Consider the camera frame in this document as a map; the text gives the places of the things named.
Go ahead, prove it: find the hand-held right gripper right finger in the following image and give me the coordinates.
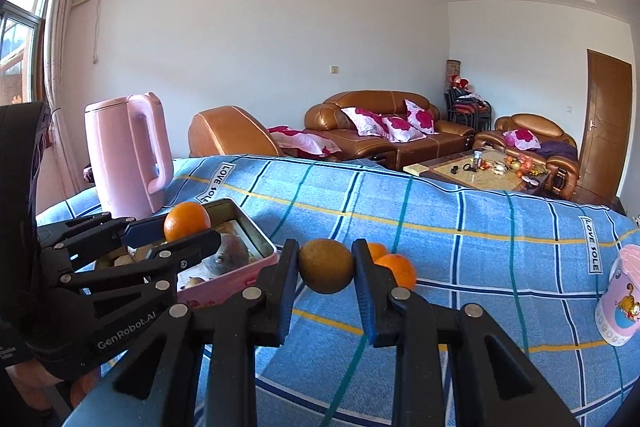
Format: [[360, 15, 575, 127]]
[[351, 238, 581, 427]]

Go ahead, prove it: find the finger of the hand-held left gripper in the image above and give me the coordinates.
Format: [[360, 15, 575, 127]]
[[60, 229, 222, 303], [37, 213, 168, 254]]

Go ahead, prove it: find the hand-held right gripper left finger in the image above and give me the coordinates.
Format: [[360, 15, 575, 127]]
[[65, 238, 301, 427]]

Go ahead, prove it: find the yellowish brown round fruit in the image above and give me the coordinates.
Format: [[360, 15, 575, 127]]
[[298, 238, 356, 295]]

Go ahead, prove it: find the pink metal tin box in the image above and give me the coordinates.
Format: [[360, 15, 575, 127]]
[[95, 198, 280, 308]]

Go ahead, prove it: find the person's left hand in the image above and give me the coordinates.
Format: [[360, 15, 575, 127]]
[[2, 349, 103, 410]]

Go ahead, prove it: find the large orange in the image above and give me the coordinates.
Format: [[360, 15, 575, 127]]
[[374, 253, 417, 290]]

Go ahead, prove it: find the pink electric kettle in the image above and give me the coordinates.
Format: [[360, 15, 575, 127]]
[[84, 92, 174, 220]]

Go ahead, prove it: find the blue plaid blanket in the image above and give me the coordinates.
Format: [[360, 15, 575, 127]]
[[35, 154, 640, 427]]

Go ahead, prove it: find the brown leather chaise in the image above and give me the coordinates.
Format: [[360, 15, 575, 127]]
[[188, 105, 286, 158]]

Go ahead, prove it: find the pink floral throw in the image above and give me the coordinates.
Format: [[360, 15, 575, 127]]
[[267, 125, 343, 158]]

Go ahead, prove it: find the pale curtain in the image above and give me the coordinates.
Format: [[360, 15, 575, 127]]
[[37, 0, 93, 208]]

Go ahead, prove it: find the glass coffee table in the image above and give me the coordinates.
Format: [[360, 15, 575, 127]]
[[402, 148, 551, 195]]

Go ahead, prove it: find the window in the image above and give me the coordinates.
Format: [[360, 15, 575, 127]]
[[0, 0, 53, 102]]

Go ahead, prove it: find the brown leather sofa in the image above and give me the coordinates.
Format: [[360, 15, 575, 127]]
[[304, 91, 476, 170]]

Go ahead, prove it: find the pink floral pillow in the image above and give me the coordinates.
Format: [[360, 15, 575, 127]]
[[381, 116, 426, 142], [340, 107, 388, 136], [404, 99, 441, 135], [502, 128, 542, 149]]

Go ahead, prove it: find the pile of small table clutter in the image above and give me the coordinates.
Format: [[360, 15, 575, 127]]
[[450, 149, 541, 180]]

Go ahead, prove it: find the stack of dark chairs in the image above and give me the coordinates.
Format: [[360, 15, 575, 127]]
[[444, 84, 493, 132]]

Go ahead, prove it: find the brown leather armchair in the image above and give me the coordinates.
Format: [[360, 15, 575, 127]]
[[474, 113, 581, 200]]

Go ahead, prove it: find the purple blanket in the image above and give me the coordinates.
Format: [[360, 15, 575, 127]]
[[540, 140, 578, 160]]

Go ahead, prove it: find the pink cartoon cat cup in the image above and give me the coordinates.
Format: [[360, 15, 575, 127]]
[[594, 243, 640, 348]]

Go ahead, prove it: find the brown wooden door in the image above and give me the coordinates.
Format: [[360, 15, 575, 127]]
[[579, 49, 633, 208]]

